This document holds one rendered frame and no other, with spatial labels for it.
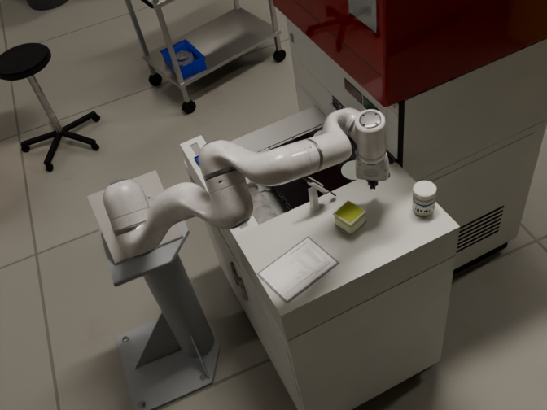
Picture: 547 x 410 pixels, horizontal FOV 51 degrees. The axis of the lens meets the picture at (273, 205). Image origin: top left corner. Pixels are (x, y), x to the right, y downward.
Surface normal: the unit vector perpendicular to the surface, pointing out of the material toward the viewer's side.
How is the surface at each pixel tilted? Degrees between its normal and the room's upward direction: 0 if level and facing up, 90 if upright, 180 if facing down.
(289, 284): 0
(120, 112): 0
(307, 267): 0
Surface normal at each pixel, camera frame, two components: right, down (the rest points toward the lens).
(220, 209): -0.51, 0.24
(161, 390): -0.14, -0.67
